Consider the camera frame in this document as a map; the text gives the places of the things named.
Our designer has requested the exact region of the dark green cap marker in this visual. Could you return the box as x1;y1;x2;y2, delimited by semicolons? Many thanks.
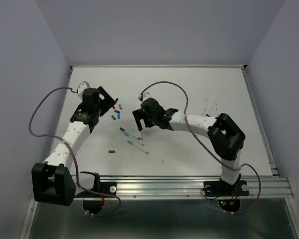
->
120;127;140;140

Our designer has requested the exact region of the light blue cap marker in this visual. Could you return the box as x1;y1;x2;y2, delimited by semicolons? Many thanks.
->
124;132;144;146

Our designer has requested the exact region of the teal green cap marker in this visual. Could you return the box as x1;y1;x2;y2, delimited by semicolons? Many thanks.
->
128;140;149;154

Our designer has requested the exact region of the grey cap marker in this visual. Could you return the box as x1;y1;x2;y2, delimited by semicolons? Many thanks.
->
214;103;219;117

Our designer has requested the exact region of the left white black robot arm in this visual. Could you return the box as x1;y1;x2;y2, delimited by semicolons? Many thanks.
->
31;82;117;206

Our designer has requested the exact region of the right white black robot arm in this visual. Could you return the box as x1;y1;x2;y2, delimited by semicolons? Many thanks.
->
132;98;246;194

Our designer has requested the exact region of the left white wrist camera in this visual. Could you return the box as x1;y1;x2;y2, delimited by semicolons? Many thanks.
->
76;81;91;98

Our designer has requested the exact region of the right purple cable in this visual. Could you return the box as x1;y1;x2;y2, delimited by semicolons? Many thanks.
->
142;81;262;216

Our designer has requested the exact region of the purple cable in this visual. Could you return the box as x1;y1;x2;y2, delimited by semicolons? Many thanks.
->
29;86;122;217
142;81;262;216

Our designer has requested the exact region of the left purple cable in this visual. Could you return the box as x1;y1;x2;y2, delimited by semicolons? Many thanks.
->
29;86;122;217

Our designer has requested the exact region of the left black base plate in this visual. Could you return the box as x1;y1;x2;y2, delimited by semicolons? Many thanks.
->
74;182;121;217

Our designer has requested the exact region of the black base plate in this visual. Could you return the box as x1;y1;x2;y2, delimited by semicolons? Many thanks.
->
74;182;121;217
201;180;250;213

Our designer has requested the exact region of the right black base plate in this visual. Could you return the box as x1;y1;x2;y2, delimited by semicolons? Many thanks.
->
201;180;250;213

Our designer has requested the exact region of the aluminium right side rail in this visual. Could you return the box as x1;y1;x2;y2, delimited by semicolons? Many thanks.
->
241;65;280;177

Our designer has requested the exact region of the aluminium rail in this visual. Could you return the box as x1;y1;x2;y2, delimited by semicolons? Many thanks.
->
29;177;295;200
241;65;280;177

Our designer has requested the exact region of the aluminium front rail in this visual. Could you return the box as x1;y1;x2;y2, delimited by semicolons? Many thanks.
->
29;177;295;200

